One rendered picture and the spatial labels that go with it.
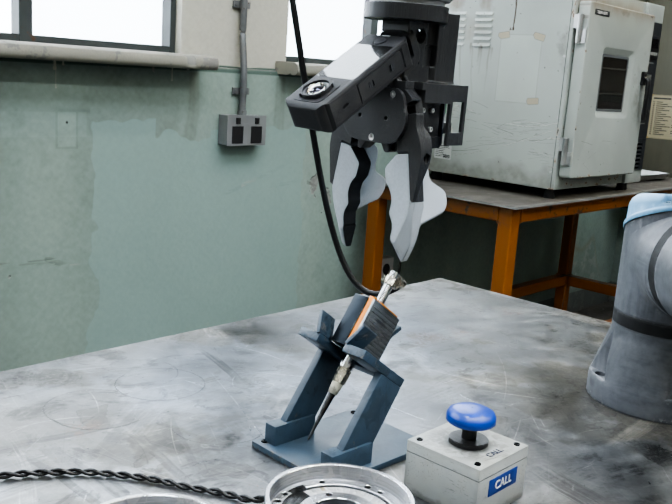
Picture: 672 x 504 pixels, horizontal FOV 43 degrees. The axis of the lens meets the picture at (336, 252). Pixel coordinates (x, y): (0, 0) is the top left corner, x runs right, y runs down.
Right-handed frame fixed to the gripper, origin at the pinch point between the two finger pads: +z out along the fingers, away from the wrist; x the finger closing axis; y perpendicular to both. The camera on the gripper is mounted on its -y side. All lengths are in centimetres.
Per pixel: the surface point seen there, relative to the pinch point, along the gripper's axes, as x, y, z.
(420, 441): -10.1, -2.9, 14.2
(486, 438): -13.5, 1.2, 13.7
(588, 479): -17.8, 11.1, 18.6
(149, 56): 143, 67, -13
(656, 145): 138, 350, 13
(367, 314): -1.7, -1.3, 6.1
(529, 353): 4.8, 36.6, 18.9
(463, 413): -12.7, -1.2, 11.2
